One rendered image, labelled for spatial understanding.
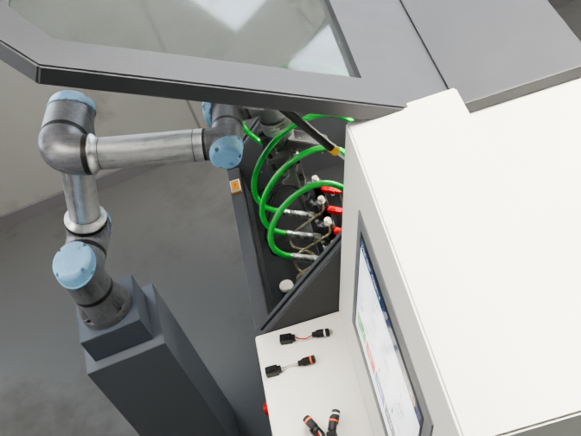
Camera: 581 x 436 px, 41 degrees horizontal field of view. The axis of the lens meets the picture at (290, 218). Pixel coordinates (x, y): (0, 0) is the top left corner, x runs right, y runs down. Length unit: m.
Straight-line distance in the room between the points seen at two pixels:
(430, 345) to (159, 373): 1.35
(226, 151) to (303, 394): 0.58
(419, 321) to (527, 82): 0.61
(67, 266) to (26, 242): 1.97
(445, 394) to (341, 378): 0.73
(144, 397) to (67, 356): 1.09
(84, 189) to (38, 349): 1.63
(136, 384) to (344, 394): 0.81
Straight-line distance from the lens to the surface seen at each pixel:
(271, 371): 1.88
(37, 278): 3.92
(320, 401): 1.83
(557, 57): 1.68
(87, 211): 2.17
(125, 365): 2.35
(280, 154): 1.99
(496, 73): 1.65
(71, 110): 1.95
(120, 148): 1.83
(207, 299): 3.40
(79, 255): 2.16
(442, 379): 1.15
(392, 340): 1.38
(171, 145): 1.81
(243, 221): 2.27
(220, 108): 1.87
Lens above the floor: 2.54
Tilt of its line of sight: 46 degrees down
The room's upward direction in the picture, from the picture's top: 21 degrees counter-clockwise
